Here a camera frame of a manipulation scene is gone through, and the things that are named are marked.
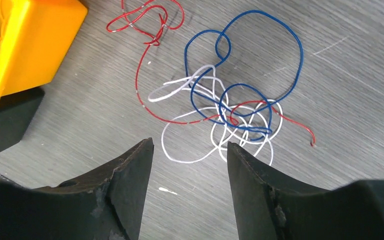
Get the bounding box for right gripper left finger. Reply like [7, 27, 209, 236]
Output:
[0, 138, 154, 240]

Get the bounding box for multicolour wire bundle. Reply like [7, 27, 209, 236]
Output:
[106, 0, 317, 167]

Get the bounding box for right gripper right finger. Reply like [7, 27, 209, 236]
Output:
[227, 142, 384, 240]

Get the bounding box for yellow plastic bin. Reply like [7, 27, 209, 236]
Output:
[0, 0, 88, 99]

